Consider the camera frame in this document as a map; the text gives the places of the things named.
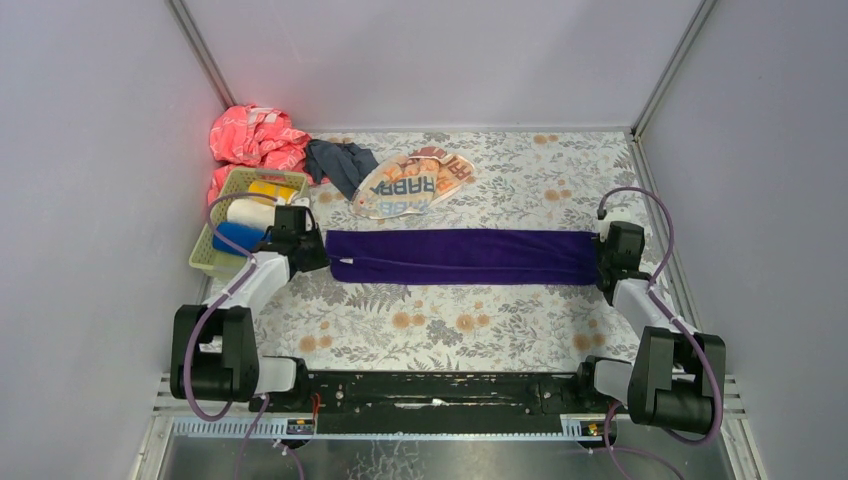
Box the purple towel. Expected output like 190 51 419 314
325 229 598 286

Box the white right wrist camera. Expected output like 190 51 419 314
596 216 612 242

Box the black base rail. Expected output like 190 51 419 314
266 370 613 438

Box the floral table cloth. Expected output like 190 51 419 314
253 132 650 372

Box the pale green plastic basket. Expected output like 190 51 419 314
188 167 310 280

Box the purple cable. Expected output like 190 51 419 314
182 192 306 480
592 186 725 480

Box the dark grey cloth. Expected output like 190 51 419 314
304 139 378 200

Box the yellow rolled towel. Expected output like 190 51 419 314
248 180 300 205

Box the blue rolled towel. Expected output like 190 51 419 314
212 222 268 257

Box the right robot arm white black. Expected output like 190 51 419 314
577 220 726 444

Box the beige lettered towel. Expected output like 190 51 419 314
350 146 475 220

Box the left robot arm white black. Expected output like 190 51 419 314
170 205 330 402

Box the pink patterned cloth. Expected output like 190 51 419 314
206 104 312 202

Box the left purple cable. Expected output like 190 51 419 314
182 192 306 480

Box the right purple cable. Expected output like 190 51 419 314
592 186 725 480

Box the white rolled towel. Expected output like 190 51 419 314
226 198 275 231

